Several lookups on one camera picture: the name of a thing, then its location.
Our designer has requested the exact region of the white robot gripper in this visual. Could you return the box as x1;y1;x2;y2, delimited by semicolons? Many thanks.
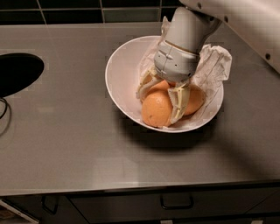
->
136;41;200;124

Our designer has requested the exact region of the orange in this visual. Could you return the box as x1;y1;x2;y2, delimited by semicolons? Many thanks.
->
141;90;172;128
185;84;205;116
145;80;175;98

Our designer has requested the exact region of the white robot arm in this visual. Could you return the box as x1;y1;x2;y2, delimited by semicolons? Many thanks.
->
136;0;280;128

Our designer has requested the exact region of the white ceramic bowl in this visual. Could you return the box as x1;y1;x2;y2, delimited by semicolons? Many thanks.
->
105;36;224;133

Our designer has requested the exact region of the white paper napkin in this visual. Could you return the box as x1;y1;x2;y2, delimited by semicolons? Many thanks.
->
138;16;233;130

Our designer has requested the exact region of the dark cabinet drawer front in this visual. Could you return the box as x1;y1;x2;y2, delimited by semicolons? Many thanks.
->
70;188;277;223

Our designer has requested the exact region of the black round object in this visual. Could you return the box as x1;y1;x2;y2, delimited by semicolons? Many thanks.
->
0;52;45;97

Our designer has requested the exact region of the black drawer handle centre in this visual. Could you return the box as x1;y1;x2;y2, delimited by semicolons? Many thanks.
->
160;193;194;210

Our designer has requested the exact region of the black drawer handle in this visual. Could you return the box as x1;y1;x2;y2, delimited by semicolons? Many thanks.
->
41;196;59;215
160;193;194;210

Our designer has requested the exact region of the black cable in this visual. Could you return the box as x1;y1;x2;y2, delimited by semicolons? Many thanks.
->
0;96;9;120

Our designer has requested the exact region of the black drawer handle left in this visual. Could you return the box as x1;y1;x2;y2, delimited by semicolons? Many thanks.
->
41;196;59;215

